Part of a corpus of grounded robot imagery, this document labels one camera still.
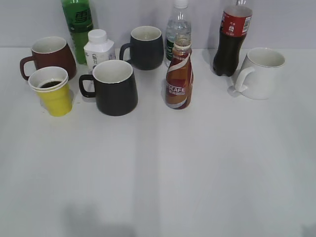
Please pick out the white ceramic mug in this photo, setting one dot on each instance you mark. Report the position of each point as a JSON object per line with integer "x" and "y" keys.
{"x": 259, "y": 73}

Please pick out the yellow paper cup stack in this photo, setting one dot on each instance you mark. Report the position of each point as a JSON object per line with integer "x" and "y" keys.
{"x": 51, "y": 86}

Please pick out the white milk bottle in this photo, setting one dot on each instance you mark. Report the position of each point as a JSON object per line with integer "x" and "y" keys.
{"x": 98, "y": 49}

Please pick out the black mug front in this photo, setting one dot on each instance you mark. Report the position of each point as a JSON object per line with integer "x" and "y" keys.
{"x": 113, "y": 85}

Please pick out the green soda bottle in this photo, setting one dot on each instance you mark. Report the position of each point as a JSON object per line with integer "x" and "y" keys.
{"x": 79, "y": 21}

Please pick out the dark red ceramic mug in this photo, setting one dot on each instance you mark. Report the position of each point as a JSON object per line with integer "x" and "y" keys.
{"x": 50, "y": 51}

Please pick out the clear water bottle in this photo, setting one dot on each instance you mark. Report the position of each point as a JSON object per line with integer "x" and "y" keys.
{"x": 179, "y": 23}

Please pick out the cola bottle red label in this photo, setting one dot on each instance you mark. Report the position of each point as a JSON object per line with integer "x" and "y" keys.
{"x": 234, "y": 26}

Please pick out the brown Nescafe coffee bottle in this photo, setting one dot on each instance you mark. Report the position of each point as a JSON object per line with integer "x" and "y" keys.
{"x": 179, "y": 76}

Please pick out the dark blue mug rear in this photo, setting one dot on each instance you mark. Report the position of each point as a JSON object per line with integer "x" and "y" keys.
{"x": 145, "y": 47}

